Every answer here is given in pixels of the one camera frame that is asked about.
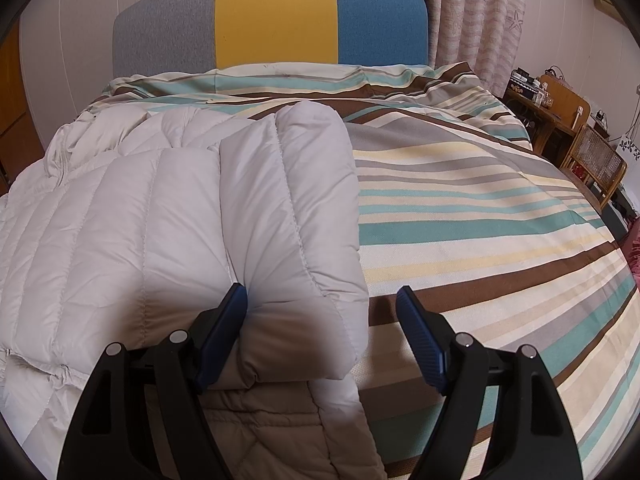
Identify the wicker chair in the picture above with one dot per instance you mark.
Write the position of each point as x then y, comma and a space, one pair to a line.
595, 152

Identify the grey yellow blue headboard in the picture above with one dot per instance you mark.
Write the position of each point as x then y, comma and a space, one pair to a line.
275, 20

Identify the pink wave print curtain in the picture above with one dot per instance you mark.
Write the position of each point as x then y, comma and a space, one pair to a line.
470, 20

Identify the brown wooden door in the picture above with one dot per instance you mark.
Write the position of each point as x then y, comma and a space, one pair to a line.
15, 110

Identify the wooden board chair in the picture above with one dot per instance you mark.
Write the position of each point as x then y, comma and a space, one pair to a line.
565, 97

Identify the dark round tin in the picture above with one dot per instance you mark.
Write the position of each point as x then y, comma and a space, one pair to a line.
522, 91

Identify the red ruffled blanket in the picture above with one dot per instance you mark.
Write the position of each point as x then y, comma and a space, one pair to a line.
634, 255

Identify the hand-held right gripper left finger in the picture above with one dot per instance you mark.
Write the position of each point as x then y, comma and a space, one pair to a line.
225, 325

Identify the striped bed cover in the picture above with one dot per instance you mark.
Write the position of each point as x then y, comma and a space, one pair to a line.
475, 220

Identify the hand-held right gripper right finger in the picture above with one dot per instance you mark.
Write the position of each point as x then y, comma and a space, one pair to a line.
420, 335

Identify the round wooden table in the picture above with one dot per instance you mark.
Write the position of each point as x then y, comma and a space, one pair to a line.
542, 120

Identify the white flower print bag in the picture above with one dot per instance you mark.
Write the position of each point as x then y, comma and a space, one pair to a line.
630, 147

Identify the white quilted down jacket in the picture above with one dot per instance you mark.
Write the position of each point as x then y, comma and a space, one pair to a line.
125, 235

